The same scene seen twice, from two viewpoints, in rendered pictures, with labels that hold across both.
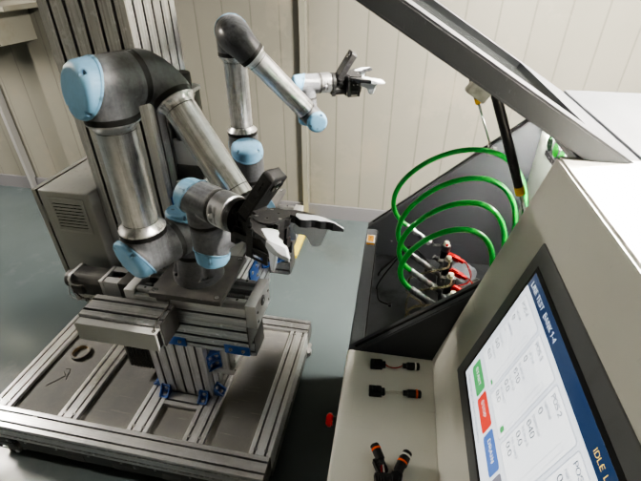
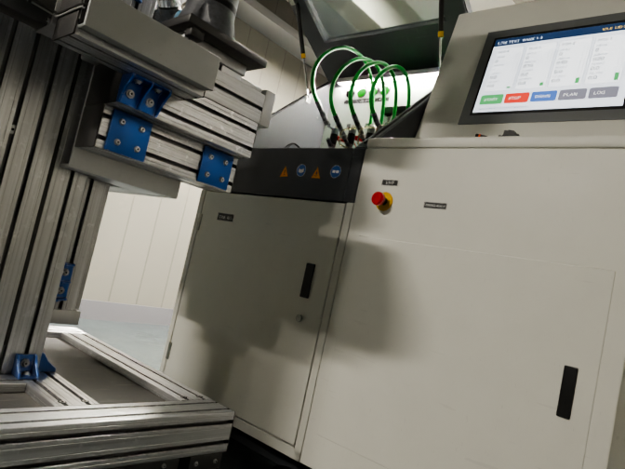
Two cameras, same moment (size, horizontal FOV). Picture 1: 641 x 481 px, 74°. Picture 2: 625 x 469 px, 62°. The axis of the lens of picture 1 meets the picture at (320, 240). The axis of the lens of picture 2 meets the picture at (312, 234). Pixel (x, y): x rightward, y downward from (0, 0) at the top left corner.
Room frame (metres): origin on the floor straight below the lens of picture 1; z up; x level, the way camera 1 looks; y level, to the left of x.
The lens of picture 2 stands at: (0.13, 1.20, 0.56)
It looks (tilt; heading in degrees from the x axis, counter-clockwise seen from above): 5 degrees up; 301
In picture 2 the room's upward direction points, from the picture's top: 12 degrees clockwise
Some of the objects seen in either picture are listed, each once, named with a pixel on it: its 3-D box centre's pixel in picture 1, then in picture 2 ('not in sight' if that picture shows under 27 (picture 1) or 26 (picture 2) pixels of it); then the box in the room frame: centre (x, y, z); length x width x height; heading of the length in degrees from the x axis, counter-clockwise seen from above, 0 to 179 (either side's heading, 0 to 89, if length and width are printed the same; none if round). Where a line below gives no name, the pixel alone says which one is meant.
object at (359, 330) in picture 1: (364, 294); (277, 173); (1.13, -0.15, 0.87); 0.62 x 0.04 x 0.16; 170
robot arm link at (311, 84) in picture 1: (306, 84); not in sight; (1.71, 0.05, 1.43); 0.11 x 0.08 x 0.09; 105
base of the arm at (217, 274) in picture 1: (196, 260); (207, 24); (1.03, 0.37, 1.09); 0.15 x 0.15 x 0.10
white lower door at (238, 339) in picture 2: not in sight; (244, 300); (1.13, -0.14, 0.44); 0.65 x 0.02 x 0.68; 170
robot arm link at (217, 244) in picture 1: (216, 238); not in sight; (0.78, 0.23, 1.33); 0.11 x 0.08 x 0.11; 143
